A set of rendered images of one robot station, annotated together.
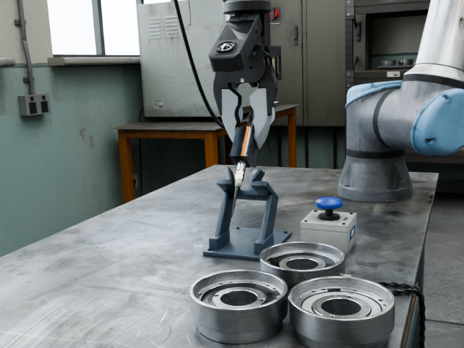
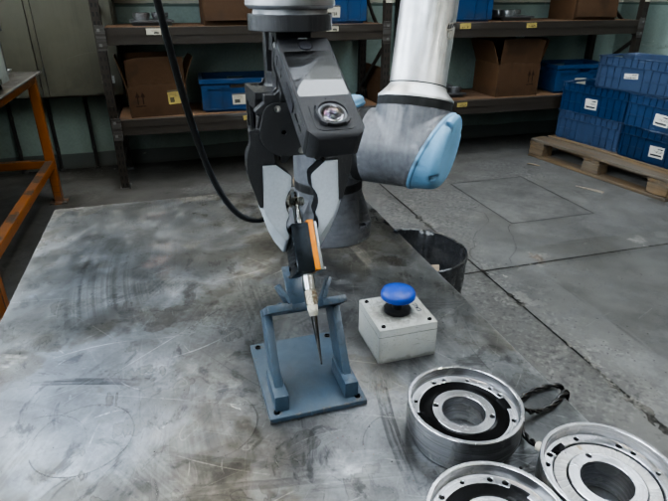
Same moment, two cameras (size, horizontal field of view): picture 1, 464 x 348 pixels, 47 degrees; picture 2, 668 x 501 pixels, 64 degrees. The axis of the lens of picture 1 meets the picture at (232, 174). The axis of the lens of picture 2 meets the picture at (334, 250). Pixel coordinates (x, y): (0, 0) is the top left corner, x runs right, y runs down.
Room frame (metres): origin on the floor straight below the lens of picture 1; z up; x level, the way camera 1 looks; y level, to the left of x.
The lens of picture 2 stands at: (0.41, 0.26, 1.18)
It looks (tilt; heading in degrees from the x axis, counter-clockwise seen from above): 26 degrees down; 320
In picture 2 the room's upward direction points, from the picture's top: straight up
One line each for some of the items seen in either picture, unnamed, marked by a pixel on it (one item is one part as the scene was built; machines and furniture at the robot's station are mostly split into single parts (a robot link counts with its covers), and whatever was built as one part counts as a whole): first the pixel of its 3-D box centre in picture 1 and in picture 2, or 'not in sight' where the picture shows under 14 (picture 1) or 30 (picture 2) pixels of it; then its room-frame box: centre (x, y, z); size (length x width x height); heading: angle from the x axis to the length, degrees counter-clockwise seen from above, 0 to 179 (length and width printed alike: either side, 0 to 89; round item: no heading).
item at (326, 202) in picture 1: (329, 214); (397, 306); (0.77, -0.14, 0.85); 0.04 x 0.04 x 0.05
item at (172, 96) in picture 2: not in sight; (156, 83); (4.05, -1.24, 0.64); 0.49 x 0.40 x 0.37; 71
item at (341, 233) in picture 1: (330, 229); (395, 322); (0.78, -0.15, 0.82); 0.08 x 0.07 x 0.05; 156
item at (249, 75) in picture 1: (250, 45); (289, 85); (0.82, -0.03, 1.10); 0.09 x 0.08 x 0.12; 157
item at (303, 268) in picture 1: (302, 270); (462, 417); (0.63, -0.08, 0.82); 0.10 x 0.10 x 0.04
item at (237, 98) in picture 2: not in sight; (237, 90); (3.86, -1.74, 0.56); 0.52 x 0.38 x 0.22; 63
